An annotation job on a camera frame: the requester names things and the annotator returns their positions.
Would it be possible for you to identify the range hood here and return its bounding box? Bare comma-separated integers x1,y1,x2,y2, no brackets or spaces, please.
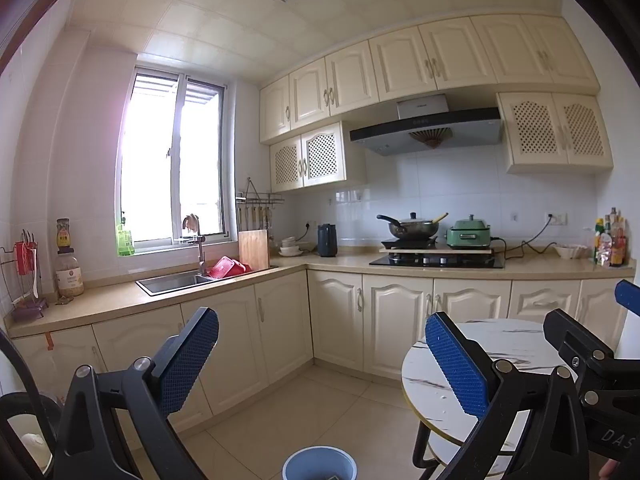
349,94,503,157

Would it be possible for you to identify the window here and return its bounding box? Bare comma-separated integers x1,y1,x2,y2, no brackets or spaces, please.
120,65,231,256

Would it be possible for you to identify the red kitchen utensil set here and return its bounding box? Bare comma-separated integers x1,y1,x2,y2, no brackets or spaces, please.
12,229,41,301

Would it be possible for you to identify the wooden cutting board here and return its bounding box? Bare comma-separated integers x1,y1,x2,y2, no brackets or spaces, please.
238,229,271,272

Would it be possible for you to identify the black power cord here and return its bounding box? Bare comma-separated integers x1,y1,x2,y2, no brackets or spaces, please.
490,215,557,259

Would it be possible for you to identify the green dish soap bottle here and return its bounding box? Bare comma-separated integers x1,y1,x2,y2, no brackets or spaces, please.
116,212,137,257

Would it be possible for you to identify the green electric cooker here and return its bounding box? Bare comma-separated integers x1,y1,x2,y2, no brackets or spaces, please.
446,215,492,250

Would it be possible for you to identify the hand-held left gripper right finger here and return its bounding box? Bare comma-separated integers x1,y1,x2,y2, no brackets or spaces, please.
425,311,591,480

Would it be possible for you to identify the black cable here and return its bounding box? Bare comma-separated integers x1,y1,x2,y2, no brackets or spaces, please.
0,327,63,480

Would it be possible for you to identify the yellow-cap sauce bottle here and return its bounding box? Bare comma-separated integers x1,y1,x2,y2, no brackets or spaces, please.
56,218,75,255

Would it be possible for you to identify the black wok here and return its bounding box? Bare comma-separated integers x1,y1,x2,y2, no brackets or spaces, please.
376,212,449,241

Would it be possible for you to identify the round marble table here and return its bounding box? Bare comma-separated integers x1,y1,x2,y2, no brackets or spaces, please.
401,317,581,480

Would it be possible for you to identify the blue plastic bucket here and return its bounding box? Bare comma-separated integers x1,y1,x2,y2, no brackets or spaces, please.
282,446,358,480

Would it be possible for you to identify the large glass jar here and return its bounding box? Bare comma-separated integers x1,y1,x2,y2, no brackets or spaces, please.
55,252,85,298

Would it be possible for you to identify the steel sink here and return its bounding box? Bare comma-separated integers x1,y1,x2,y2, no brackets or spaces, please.
136,269,216,297

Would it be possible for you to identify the cluster of condiment bottles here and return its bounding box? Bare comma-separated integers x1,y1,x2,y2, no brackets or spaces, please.
594,206,628,267

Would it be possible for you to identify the white rounded lump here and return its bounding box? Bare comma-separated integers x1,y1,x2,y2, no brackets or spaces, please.
20,432,53,467

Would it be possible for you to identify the black gas hob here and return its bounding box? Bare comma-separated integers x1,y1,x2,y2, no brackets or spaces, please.
370,252,506,269

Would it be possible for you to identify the red dish basket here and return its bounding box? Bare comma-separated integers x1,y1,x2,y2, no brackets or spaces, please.
207,256,253,280

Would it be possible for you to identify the metal utensil rack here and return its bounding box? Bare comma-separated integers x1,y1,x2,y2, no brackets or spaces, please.
236,177,286,233

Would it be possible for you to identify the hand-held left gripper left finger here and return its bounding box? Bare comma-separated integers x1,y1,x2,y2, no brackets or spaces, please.
50,306,221,480

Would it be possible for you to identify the black electric kettle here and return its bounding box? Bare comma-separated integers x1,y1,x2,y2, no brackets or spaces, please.
317,223,338,258

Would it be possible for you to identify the purple utensil stand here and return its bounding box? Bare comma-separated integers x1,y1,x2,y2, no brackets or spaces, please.
10,296,49,323

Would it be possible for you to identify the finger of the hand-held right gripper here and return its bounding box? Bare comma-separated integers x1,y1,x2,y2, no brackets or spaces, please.
615,280,640,317
542,308,616,391

